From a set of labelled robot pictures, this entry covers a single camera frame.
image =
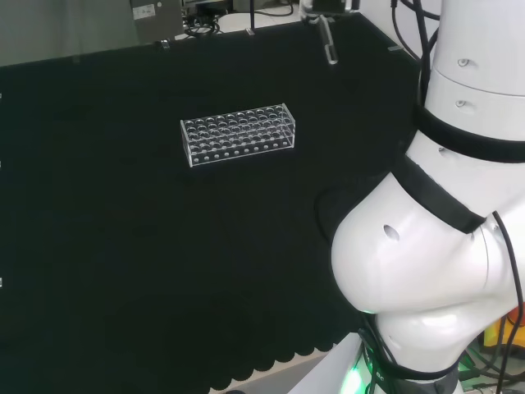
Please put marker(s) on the clear tape strip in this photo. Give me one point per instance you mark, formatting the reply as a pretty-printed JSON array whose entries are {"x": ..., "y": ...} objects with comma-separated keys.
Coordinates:
[{"x": 249, "y": 31}]

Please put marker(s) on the clear glass test tube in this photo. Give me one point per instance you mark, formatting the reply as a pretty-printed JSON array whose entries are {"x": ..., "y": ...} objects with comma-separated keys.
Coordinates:
[{"x": 328, "y": 43}]

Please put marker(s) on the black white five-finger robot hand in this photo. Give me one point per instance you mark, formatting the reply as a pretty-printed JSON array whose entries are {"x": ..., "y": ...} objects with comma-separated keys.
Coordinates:
[{"x": 328, "y": 5}]

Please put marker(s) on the clear plastic test tube rack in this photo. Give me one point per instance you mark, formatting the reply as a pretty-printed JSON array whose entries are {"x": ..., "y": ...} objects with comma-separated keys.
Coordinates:
[{"x": 238, "y": 139}]

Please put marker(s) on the black bench cloth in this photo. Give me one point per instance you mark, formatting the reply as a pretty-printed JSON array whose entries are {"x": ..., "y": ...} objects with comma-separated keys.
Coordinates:
[{"x": 123, "y": 246}]

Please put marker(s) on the black tripod pole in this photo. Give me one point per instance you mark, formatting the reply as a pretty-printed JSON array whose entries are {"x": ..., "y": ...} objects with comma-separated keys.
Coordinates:
[{"x": 252, "y": 14}]

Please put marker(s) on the grey metal box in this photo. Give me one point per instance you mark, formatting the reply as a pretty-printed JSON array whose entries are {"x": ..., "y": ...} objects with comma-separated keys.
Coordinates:
[{"x": 156, "y": 20}]

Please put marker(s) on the yellow emergency stop button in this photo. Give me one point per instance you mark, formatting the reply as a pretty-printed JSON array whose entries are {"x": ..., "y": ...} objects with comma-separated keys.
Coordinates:
[{"x": 493, "y": 333}]

